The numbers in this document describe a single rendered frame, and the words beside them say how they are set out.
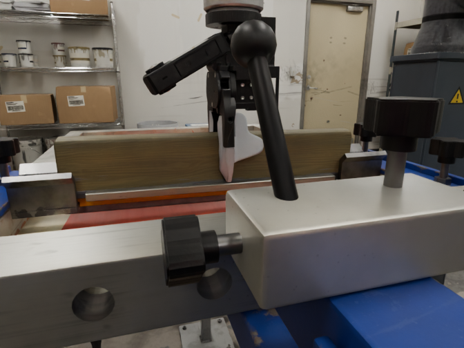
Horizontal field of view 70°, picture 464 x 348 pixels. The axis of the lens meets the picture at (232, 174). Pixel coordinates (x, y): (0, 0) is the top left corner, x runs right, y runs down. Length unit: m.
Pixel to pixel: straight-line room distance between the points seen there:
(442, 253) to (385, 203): 0.04
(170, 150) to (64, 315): 0.27
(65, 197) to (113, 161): 0.07
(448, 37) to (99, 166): 0.93
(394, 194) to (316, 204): 0.05
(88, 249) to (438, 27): 1.03
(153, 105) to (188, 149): 3.70
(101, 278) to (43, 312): 0.03
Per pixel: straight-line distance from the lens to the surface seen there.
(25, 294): 0.21
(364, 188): 0.19
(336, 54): 4.97
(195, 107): 4.18
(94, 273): 0.20
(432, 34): 1.10
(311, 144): 0.50
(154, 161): 0.44
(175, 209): 0.48
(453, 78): 1.08
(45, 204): 0.45
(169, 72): 0.42
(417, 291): 0.18
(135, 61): 4.11
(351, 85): 5.11
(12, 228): 0.46
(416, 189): 0.20
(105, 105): 3.64
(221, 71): 0.42
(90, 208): 0.47
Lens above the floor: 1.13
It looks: 16 degrees down
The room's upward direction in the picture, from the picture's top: straight up
